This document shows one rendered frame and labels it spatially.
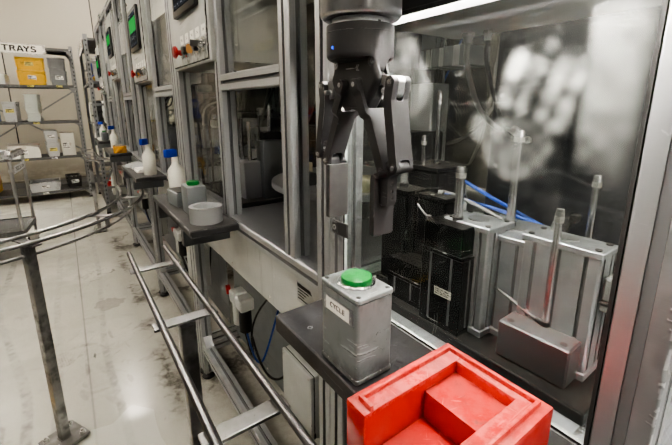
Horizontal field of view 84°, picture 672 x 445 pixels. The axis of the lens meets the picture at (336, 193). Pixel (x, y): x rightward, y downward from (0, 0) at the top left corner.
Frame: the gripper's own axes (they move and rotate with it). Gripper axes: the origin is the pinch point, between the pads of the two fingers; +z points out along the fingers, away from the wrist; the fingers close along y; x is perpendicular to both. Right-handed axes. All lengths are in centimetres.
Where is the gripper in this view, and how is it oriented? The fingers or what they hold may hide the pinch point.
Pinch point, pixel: (357, 203)
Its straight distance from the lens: 46.2
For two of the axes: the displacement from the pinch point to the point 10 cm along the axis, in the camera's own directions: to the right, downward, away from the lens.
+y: -5.8, -1.9, 7.9
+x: -8.2, 1.3, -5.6
